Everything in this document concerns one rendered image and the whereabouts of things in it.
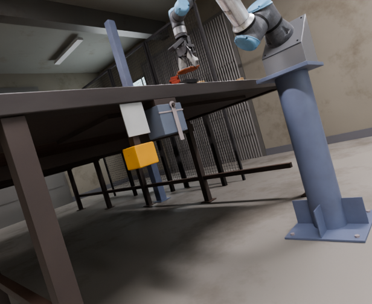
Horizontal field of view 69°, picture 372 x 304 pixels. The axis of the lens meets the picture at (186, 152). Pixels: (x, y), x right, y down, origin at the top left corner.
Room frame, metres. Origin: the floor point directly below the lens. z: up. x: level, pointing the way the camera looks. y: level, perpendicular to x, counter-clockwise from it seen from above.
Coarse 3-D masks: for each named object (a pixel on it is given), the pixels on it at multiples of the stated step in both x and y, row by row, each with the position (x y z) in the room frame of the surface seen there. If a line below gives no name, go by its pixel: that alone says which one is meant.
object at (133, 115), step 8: (120, 104) 0.97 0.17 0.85; (128, 104) 0.99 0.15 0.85; (136, 104) 1.02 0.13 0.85; (128, 112) 0.98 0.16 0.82; (136, 112) 1.01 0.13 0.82; (128, 120) 0.98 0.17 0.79; (136, 120) 1.00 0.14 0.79; (144, 120) 1.03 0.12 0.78; (128, 128) 0.97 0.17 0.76; (136, 128) 0.99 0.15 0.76; (144, 128) 1.02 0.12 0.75
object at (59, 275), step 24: (0, 120) 0.70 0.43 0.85; (24, 120) 0.74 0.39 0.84; (24, 144) 0.73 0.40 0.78; (24, 168) 0.71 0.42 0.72; (24, 192) 0.70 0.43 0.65; (48, 192) 0.74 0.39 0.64; (24, 216) 0.74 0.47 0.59; (48, 216) 0.73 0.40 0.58; (48, 240) 0.72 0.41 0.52; (48, 264) 0.70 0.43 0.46; (48, 288) 0.73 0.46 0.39; (72, 288) 0.73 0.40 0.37
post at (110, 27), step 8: (104, 24) 3.55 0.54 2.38; (112, 24) 3.52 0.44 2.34; (112, 32) 3.50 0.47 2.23; (112, 40) 3.51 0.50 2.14; (112, 48) 3.54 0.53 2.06; (120, 48) 3.53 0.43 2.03; (120, 56) 3.51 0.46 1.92; (120, 64) 3.49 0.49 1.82; (120, 72) 3.53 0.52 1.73; (128, 72) 3.54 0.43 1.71; (128, 80) 3.51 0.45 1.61; (152, 168) 3.49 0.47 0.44; (152, 176) 3.51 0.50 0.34; (160, 176) 3.56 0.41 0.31; (160, 192) 3.50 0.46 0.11; (160, 200) 3.50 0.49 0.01
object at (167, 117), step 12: (144, 108) 1.11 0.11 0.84; (156, 108) 1.06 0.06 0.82; (168, 108) 1.09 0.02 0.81; (180, 108) 1.14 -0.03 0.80; (156, 120) 1.07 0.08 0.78; (168, 120) 1.08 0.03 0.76; (180, 120) 1.13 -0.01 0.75; (156, 132) 1.08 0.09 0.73; (168, 132) 1.07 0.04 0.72; (180, 132) 1.10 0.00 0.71
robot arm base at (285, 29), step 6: (282, 18) 1.39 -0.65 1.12; (282, 24) 1.38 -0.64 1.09; (288, 24) 1.40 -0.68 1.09; (270, 30) 1.39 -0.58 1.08; (276, 30) 1.39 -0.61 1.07; (282, 30) 1.39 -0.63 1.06; (288, 30) 1.40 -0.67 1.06; (264, 36) 1.46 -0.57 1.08; (270, 36) 1.41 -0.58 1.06; (276, 36) 1.40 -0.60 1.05; (282, 36) 1.39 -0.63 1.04; (288, 36) 1.40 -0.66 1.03; (270, 42) 1.46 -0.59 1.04; (276, 42) 1.42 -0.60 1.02; (282, 42) 1.41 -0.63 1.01
